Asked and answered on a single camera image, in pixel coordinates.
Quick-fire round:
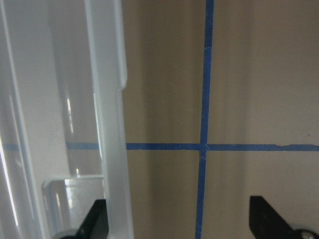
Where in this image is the clear plastic box lid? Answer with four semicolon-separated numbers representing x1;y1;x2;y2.
0;0;134;239

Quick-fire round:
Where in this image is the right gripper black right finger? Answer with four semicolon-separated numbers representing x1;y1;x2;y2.
249;196;299;239

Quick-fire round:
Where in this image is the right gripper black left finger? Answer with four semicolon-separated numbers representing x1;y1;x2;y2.
75;199;109;239

